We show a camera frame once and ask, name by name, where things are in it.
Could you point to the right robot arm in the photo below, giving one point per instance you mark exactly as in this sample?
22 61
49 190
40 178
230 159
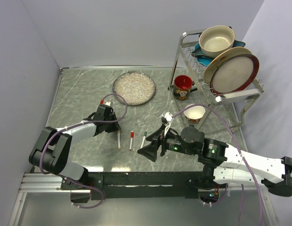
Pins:
222 162

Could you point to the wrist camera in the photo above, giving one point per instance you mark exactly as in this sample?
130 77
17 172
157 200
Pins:
167 119
108 103

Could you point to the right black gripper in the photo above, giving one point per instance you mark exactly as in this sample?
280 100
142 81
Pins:
157 138

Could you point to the metal dish rack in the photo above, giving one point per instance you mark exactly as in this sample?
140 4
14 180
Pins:
233 105

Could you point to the large beige bowl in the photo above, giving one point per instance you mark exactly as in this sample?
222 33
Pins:
215 40

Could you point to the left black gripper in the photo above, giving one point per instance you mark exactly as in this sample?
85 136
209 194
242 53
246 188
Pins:
115 127

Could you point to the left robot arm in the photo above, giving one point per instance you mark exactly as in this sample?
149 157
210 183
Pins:
51 150

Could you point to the speckled round plate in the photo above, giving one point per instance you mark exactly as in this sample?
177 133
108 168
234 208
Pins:
136 88

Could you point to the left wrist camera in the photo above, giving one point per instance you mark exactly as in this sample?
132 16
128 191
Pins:
108 103

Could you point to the blue dish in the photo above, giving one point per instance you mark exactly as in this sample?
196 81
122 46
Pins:
206 60

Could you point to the small white cup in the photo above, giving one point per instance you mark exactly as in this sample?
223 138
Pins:
194 114

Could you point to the white pen red tip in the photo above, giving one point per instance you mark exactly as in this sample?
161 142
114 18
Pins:
131 145

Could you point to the black base beam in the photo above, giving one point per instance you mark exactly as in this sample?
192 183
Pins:
151 184

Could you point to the beige dinner plate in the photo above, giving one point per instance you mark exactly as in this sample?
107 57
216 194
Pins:
220 59

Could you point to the white pen yellow tip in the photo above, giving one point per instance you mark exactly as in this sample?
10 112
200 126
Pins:
119 139

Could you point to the red rimmed plate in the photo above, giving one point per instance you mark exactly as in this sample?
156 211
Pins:
235 74

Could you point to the white pen green tip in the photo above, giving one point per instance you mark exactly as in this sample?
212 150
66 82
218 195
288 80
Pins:
143 142

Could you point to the red skull mug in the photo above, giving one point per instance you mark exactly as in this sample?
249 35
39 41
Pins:
183 86

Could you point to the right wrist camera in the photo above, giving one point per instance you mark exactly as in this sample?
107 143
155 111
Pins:
167 119

